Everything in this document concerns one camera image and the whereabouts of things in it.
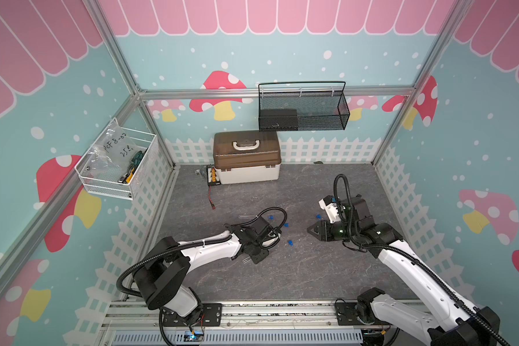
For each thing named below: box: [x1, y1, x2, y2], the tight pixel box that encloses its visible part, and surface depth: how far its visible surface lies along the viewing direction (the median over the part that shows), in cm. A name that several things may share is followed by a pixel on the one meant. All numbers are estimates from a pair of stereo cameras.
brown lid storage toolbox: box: [213, 130, 282, 185], surface depth 103 cm
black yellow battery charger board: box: [206, 164, 222, 187], surface depth 114 cm
